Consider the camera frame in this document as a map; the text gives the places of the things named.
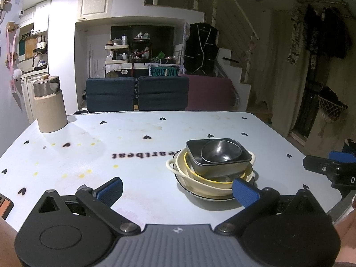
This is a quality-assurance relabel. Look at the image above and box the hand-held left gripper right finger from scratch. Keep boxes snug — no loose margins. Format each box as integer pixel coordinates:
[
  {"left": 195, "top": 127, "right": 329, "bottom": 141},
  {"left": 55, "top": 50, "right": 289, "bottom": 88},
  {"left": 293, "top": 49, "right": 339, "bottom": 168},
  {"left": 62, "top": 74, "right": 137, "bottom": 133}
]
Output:
[{"left": 214, "top": 178, "right": 318, "bottom": 235}]

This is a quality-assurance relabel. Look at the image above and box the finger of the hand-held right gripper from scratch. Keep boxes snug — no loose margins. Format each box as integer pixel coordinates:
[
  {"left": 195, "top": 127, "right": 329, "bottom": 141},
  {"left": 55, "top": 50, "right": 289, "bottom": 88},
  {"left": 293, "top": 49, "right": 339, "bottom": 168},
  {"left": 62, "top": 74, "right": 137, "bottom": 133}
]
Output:
[
  {"left": 303, "top": 156, "right": 336, "bottom": 176},
  {"left": 329, "top": 151, "right": 356, "bottom": 163}
]

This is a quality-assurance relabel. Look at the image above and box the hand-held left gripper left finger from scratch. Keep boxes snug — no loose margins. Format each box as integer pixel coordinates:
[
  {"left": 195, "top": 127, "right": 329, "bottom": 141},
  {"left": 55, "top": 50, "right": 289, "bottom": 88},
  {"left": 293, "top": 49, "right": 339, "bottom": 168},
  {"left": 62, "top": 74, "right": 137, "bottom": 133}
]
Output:
[{"left": 37, "top": 176, "right": 141, "bottom": 233}]

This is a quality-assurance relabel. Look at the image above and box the steel rectangular container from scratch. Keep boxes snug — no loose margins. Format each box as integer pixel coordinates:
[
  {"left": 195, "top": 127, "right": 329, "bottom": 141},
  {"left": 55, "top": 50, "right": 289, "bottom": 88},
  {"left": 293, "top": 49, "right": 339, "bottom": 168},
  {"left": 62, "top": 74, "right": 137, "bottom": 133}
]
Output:
[
  {"left": 187, "top": 156, "right": 253, "bottom": 183},
  {"left": 186, "top": 138, "right": 252, "bottom": 173}
]

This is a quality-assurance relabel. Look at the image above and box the white bowl with dark rim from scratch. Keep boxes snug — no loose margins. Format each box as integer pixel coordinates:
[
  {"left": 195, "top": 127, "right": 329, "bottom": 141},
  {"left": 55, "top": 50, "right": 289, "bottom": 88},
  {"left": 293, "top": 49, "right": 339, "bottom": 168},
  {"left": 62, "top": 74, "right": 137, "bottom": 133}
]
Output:
[{"left": 175, "top": 172, "right": 256, "bottom": 202}]

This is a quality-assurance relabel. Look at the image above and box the small round steel bowl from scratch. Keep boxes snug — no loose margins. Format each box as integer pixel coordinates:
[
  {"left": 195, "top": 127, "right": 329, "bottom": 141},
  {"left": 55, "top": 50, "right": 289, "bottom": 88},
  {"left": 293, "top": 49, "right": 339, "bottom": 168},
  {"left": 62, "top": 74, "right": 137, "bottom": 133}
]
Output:
[{"left": 201, "top": 140, "right": 242, "bottom": 163}]

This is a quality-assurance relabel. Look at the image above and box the cream two-handled bowl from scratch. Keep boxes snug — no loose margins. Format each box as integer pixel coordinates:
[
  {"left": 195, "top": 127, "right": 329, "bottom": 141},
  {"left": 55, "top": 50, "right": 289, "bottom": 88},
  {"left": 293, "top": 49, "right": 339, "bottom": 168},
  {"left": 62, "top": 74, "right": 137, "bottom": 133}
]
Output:
[{"left": 166, "top": 149, "right": 255, "bottom": 198}]

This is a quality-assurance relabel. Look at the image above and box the flower-print bowl with yellow rim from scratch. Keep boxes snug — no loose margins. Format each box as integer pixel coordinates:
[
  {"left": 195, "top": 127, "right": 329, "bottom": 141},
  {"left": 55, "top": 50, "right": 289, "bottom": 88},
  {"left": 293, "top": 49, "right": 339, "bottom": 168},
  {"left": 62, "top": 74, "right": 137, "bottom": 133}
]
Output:
[{"left": 184, "top": 152, "right": 251, "bottom": 185}]

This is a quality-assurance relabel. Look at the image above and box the net basket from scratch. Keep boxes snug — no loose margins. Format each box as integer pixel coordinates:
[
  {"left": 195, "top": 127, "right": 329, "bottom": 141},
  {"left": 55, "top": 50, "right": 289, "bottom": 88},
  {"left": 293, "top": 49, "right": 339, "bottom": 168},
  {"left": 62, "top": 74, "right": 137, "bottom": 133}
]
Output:
[{"left": 317, "top": 86, "right": 348, "bottom": 138}]

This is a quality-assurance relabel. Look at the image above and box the person's right leg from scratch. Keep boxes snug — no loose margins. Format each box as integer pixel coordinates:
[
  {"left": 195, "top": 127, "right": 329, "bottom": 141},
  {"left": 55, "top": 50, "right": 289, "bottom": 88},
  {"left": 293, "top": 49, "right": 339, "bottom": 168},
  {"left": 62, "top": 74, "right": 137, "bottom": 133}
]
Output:
[{"left": 334, "top": 197, "right": 356, "bottom": 267}]

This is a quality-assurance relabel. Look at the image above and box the person's leg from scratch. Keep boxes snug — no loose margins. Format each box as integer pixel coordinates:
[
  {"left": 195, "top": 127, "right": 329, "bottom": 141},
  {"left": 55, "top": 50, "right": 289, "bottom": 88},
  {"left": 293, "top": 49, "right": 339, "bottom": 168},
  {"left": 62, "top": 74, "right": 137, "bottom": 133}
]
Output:
[
  {"left": 0, "top": 224, "right": 21, "bottom": 267},
  {"left": 334, "top": 197, "right": 356, "bottom": 267}
]

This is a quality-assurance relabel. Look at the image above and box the dark blue chair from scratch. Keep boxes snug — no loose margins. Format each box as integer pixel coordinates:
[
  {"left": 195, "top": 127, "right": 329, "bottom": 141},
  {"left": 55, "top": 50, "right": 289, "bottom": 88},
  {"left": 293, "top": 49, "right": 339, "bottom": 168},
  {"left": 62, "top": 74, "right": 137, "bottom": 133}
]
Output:
[
  {"left": 138, "top": 76, "right": 190, "bottom": 111},
  {"left": 86, "top": 77, "right": 137, "bottom": 112}
]

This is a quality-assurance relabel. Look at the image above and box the beige kettle with steel top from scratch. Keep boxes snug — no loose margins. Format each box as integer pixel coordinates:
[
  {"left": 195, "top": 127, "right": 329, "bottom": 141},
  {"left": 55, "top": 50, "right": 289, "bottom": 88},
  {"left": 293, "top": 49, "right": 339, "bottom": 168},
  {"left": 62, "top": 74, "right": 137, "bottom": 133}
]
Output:
[{"left": 33, "top": 74, "right": 69, "bottom": 133}]

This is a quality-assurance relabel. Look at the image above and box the orange printed card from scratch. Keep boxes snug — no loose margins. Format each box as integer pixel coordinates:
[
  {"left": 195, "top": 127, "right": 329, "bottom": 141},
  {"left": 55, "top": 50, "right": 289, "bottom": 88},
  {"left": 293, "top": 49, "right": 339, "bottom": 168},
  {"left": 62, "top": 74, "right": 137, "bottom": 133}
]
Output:
[{"left": 0, "top": 194, "right": 14, "bottom": 220}]

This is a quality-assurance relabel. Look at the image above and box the maroon chair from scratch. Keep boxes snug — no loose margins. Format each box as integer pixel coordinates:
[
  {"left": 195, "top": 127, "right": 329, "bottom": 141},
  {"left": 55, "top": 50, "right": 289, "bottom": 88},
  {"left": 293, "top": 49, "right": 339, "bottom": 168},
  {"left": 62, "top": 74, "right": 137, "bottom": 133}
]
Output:
[{"left": 178, "top": 74, "right": 234, "bottom": 111}]

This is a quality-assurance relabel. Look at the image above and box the person's left leg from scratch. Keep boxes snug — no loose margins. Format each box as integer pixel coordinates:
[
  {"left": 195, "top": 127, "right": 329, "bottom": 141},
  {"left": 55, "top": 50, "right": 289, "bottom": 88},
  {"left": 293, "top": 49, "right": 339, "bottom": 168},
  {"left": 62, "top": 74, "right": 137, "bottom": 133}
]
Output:
[{"left": 0, "top": 224, "right": 21, "bottom": 267}]

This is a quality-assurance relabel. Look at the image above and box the white kitchen cabinet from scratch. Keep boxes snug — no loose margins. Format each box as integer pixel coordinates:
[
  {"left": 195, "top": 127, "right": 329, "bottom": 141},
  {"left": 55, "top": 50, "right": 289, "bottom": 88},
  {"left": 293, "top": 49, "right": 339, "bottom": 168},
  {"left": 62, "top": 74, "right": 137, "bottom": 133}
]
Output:
[{"left": 21, "top": 75, "right": 38, "bottom": 123}]

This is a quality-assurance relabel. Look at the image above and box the hanging dark garment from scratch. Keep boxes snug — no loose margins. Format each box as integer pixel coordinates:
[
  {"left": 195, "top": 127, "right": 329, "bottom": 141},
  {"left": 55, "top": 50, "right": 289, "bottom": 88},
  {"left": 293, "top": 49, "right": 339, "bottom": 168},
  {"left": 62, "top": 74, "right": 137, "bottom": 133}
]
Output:
[{"left": 304, "top": 4, "right": 349, "bottom": 59}]

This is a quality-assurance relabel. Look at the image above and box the patterned curtain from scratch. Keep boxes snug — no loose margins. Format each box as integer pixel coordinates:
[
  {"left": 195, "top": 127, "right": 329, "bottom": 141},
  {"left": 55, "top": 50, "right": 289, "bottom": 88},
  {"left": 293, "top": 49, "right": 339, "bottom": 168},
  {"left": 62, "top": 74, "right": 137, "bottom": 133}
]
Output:
[{"left": 286, "top": 6, "right": 309, "bottom": 65}]

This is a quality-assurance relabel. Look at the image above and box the teal sign box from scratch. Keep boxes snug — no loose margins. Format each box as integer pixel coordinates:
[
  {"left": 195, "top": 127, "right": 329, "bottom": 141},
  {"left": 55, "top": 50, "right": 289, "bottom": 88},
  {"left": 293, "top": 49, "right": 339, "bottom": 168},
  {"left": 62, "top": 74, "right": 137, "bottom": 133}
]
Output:
[{"left": 149, "top": 64, "right": 178, "bottom": 77}]

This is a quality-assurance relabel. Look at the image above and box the white shelf rack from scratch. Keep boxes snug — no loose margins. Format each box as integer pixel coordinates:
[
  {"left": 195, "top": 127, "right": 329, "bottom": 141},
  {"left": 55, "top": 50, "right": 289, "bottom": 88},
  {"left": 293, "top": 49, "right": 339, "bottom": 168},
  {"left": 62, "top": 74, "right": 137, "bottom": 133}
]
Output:
[{"left": 104, "top": 44, "right": 130, "bottom": 63}]

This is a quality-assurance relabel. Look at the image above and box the black jacket with white trim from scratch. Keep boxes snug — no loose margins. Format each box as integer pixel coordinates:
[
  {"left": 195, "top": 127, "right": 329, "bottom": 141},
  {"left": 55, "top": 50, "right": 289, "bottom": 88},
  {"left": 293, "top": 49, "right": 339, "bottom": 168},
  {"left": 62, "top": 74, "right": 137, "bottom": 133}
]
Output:
[{"left": 184, "top": 22, "right": 220, "bottom": 75}]

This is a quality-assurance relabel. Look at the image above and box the stair railing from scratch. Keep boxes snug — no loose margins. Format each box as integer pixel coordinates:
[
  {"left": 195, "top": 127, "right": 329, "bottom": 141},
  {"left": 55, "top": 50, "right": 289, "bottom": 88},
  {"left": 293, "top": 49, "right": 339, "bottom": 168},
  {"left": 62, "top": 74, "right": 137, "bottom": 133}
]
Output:
[{"left": 145, "top": 0, "right": 260, "bottom": 67}]

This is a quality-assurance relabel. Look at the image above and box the pink ribbon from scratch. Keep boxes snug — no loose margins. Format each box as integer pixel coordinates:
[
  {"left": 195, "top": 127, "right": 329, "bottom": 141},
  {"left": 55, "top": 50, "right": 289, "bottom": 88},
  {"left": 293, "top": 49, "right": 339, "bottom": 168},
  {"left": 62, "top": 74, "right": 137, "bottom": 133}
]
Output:
[{"left": 6, "top": 28, "right": 18, "bottom": 70}]

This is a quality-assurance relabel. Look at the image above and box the white cabinet door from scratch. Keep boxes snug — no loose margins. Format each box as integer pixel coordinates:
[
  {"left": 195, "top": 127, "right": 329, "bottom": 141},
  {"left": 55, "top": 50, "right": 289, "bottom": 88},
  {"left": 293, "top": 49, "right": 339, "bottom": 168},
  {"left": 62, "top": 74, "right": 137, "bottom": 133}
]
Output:
[{"left": 79, "top": 0, "right": 115, "bottom": 20}]

